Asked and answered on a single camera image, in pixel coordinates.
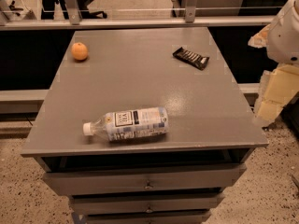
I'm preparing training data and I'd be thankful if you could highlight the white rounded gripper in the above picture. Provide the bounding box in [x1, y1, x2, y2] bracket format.
[248, 0, 299, 127]

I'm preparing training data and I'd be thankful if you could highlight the clear tea bottle blue label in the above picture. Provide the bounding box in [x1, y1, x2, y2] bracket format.
[83, 107, 169, 142]

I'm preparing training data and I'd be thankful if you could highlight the black snack bar wrapper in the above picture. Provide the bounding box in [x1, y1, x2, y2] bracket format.
[173, 47, 209, 71]

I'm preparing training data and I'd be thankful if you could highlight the grey drawer cabinet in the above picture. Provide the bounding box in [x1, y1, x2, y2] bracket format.
[22, 28, 267, 224]

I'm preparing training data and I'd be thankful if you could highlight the orange fruit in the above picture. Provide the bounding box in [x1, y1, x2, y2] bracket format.
[71, 42, 89, 61]

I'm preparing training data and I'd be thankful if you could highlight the metal railing frame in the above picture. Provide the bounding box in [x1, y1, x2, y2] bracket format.
[1, 0, 288, 31]

